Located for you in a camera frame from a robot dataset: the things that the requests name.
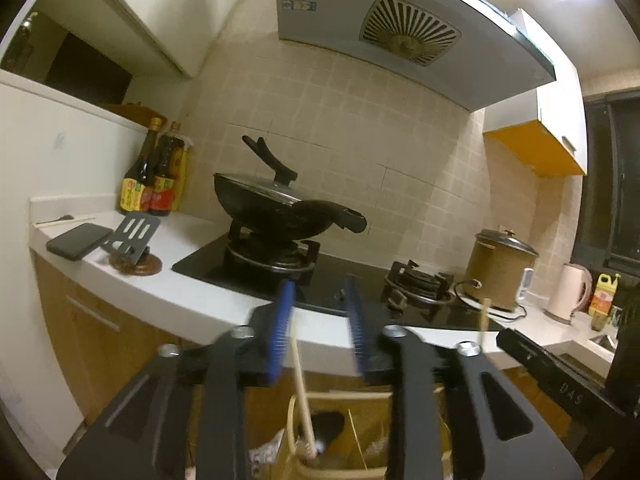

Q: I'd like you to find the wooden chopstick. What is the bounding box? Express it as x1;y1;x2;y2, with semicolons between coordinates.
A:
347;408;369;470
290;334;317;460
477;298;491;349

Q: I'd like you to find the white upper cabinet orange bottom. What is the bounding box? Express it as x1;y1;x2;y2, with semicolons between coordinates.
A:
484;9;588;177

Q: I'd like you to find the yellow oil bottle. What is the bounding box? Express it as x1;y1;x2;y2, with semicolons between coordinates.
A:
589;273;620;318

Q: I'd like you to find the dark vinegar bottle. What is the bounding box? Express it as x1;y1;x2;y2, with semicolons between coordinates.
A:
149;122;184;217

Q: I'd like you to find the tan plastic utensil basket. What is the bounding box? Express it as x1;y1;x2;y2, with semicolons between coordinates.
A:
285;383;454;480

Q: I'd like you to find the black gas stove top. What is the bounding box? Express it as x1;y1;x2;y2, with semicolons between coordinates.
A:
172;231;480;330

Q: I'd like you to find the black wok with lid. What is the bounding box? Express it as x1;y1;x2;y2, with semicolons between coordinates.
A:
214;136;368;240

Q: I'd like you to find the range hood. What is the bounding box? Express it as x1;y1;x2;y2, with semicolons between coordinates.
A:
277;0;555;112

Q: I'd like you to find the brown rice cooker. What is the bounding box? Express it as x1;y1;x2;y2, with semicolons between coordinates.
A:
463;229;538;312

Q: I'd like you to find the dark soy sauce bottle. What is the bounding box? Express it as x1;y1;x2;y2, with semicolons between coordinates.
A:
117;117;163;214

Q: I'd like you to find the black smartphone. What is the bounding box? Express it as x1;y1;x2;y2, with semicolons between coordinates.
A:
46;222;113;261

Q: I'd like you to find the black plastic ladle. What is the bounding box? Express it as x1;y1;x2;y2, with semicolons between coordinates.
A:
310;411;345;454

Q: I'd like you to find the pink electric kettle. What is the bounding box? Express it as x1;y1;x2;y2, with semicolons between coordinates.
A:
546;263;592;324

